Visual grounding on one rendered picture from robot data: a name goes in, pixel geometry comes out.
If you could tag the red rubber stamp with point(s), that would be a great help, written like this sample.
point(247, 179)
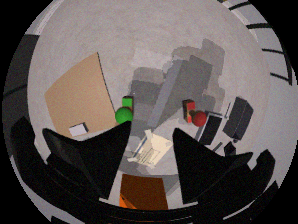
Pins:
point(191, 115)

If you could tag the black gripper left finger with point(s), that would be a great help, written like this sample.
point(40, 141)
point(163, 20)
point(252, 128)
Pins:
point(98, 157)

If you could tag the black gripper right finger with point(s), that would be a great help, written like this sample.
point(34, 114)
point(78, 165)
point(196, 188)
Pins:
point(198, 167)

